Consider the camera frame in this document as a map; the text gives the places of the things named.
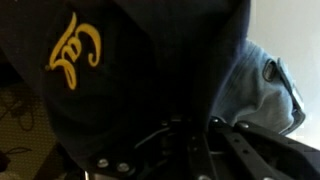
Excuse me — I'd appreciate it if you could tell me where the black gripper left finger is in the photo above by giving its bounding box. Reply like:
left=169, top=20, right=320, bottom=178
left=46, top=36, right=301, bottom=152
left=83, top=116, right=199, bottom=180

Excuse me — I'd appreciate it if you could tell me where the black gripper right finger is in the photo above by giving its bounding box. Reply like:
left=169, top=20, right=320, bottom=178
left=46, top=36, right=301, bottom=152
left=208, top=117, right=320, bottom=180

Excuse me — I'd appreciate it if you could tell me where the navy blue cap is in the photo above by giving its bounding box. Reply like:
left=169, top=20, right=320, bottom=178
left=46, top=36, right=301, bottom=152
left=0, top=0, right=298, bottom=169

